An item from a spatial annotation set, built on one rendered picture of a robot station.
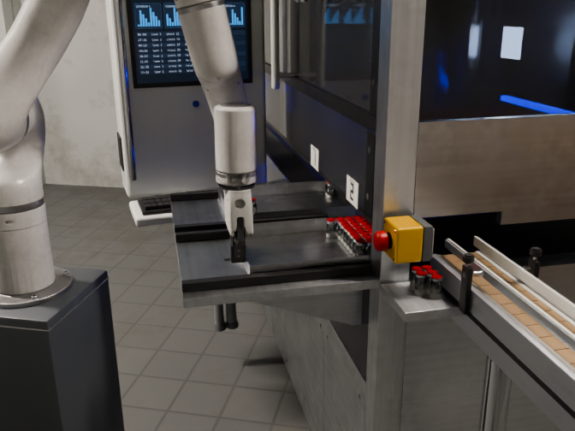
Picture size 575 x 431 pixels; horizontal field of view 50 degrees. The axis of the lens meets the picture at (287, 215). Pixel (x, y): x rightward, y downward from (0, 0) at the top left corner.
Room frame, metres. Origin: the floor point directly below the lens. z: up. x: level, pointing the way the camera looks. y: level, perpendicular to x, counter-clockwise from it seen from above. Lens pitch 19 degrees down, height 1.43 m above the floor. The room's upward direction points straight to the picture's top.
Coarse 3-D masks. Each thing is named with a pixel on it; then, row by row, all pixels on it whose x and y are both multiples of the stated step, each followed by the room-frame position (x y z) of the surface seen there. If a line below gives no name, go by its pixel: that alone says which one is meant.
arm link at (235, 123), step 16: (224, 112) 1.20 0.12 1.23; (240, 112) 1.20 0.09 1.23; (256, 112) 1.23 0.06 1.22; (224, 128) 1.20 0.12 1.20; (240, 128) 1.20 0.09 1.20; (256, 128) 1.23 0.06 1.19; (224, 144) 1.20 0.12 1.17; (240, 144) 1.20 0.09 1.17; (256, 144) 1.23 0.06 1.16; (224, 160) 1.20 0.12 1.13; (240, 160) 1.19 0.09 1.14; (256, 160) 1.23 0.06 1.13
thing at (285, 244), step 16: (256, 224) 1.44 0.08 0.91; (272, 224) 1.45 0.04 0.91; (288, 224) 1.46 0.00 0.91; (304, 224) 1.47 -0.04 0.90; (320, 224) 1.48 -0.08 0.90; (256, 240) 1.41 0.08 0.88; (272, 240) 1.41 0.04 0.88; (288, 240) 1.41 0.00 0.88; (304, 240) 1.41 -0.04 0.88; (320, 240) 1.41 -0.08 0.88; (336, 240) 1.41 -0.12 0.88; (256, 256) 1.31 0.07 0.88; (272, 256) 1.31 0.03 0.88; (288, 256) 1.31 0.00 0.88; (304, 256) 1.31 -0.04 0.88; (320, 256) 1.31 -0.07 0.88; (336, 256) 1.31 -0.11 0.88; (352, 256) 1.23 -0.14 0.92; (368, 256) 1.23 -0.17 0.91; (256, 272) 1.18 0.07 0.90
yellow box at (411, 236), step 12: (396, 216) 1.15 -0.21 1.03; (408, 216) 1.15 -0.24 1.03; (384, 228) 1.14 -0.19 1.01; (396, 228) 1.09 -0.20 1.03; (408, 228) 1.09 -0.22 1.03; (420, 228) 1.09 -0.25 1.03; (432, 228) 1.09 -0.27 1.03; (396, 240) 1.08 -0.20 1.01; (408, 240) 1.08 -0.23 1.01; (420, 240) 1.09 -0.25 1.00; (396, 252) 1.08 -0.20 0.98; (408, 252) 1.08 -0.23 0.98; (420, 252) 1.09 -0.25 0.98
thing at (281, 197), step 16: (256, 192) 1.79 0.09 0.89; (272, 192) 1.80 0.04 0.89; (288, 192) 1.81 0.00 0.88; (304, 192) 1.81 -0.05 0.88; (320, 192) 1.81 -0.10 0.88; (272, 208) 1.66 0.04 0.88; (288, 208) 1.66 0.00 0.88; (304, 208) 1.66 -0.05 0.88; (320, 208) 1.56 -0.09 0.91; (336, 208) 1.57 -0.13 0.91; (352, 208) 1.58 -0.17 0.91
